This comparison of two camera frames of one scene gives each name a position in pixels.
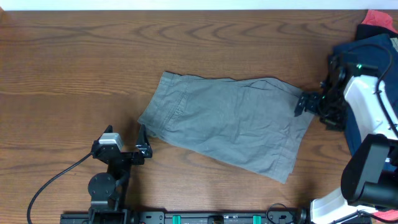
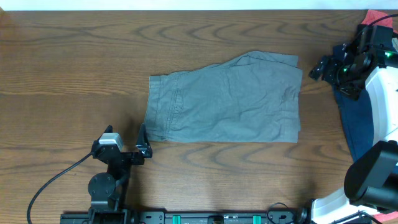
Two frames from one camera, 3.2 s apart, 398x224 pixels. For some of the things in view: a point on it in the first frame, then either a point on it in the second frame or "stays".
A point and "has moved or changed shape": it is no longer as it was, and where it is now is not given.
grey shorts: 252,122 has moved or changed shape
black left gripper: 144,149 stays
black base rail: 276,216 stays
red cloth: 374,17 stays
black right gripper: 339,121 to 334,65
